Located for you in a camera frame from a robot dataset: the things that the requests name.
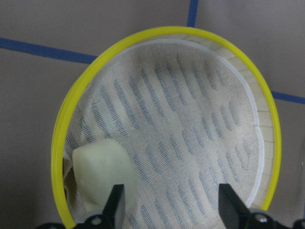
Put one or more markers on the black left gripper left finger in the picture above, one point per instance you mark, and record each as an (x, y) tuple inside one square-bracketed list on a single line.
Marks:
[(114, 210)]

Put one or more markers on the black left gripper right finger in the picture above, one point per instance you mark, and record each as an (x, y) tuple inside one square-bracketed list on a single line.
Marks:
[(233, 212)]

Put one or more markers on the white steamed bun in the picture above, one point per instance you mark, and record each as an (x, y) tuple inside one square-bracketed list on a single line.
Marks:
[(99, 166)]

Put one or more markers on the white steamer cloth liner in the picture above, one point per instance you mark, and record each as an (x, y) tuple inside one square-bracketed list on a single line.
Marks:
[(188, 122)]

